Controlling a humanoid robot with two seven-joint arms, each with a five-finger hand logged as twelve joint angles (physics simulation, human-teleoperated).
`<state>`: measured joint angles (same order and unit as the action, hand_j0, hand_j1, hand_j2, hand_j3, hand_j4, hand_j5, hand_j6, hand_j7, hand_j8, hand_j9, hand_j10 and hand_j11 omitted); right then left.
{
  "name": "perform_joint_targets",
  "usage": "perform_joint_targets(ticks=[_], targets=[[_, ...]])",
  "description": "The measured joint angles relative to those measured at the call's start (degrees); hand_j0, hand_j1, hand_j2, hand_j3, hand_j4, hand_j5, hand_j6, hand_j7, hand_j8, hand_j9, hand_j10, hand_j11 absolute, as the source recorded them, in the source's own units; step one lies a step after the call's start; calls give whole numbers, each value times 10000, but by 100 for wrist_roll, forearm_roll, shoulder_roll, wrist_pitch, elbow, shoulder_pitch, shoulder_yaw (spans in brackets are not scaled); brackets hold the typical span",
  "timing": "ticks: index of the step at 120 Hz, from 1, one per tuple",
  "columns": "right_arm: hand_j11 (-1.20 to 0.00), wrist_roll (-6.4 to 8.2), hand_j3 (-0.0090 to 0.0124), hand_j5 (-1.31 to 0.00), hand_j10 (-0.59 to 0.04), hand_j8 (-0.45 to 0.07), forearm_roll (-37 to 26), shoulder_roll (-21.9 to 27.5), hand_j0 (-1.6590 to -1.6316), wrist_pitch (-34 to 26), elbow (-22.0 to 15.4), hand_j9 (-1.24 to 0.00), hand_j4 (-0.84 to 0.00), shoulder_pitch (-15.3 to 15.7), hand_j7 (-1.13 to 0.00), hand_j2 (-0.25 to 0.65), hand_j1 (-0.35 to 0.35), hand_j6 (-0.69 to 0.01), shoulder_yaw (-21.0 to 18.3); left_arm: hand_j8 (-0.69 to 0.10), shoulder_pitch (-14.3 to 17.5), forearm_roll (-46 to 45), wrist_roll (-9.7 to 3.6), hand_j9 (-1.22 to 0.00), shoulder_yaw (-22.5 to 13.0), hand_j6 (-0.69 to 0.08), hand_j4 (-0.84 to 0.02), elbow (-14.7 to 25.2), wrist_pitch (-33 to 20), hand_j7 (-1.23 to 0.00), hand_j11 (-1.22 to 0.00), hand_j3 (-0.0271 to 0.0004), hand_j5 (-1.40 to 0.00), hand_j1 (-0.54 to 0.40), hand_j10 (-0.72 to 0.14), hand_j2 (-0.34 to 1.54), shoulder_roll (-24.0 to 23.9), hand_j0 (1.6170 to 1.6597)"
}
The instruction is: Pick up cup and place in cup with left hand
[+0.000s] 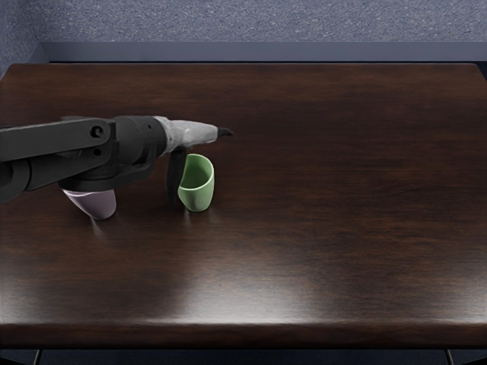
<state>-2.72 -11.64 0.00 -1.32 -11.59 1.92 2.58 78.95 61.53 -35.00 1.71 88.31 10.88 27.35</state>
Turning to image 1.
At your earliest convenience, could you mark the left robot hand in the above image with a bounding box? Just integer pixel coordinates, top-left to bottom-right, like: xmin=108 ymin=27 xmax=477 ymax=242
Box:
xmin=160 ymin=118 xmax=234 ymax=204

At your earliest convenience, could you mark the green cup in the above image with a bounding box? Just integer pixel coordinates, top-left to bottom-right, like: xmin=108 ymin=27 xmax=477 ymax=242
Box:
xmin=177 ymin=153 xmax=215 ymax=213

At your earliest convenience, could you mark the lilac cup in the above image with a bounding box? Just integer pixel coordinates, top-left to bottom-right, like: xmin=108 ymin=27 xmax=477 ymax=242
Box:
xmin=60 ymin=186 xmax=117 ymax=221

